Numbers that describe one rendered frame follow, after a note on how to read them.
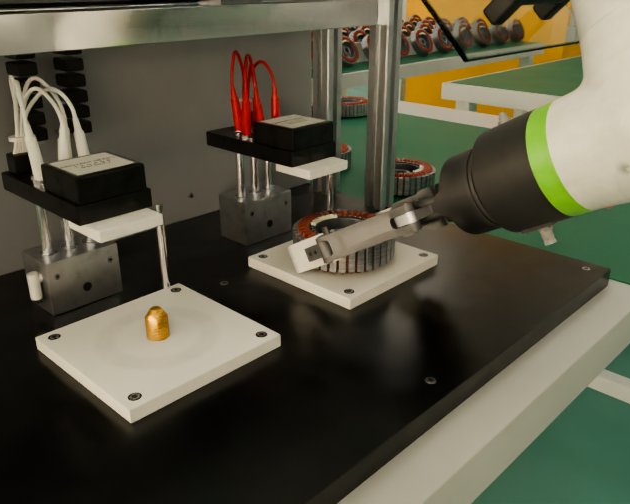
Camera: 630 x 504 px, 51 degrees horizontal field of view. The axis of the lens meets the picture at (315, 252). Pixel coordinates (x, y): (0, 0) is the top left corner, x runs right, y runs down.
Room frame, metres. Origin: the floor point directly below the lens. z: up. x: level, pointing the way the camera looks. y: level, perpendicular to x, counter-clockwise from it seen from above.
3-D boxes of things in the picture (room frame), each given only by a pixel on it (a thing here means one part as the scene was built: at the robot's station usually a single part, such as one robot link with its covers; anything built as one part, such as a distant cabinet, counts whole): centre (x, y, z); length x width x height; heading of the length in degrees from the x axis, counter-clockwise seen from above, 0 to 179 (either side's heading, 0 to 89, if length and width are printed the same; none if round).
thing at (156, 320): (0.50, 0.14, 0.80); 0.02 x 0.02 x 0.03
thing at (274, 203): (0.77, 0.07, 0.80); 0.08 x 0.05 x 0.06; 136
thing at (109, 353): (0.50, 0.14, 0.78); 0.15 x 0.15 x 0.01; 46
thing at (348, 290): (0.67, -0.03, 0.78); 0.15 x 0.15 x 0.01; 46
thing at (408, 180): (1.02, -0.14, 0.77); 0.11 x 0.11 x 0.04
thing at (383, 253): (0.67, -0.03, 0.80); 0.11 x 0.11 x 0.04
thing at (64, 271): (0.60, 0.24, 0.80); 0.08 x 0.05 x 0.06; 136
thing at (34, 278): (0.56, 0.26, 0.80); 0.01 x 0.01 x 0.03; 46
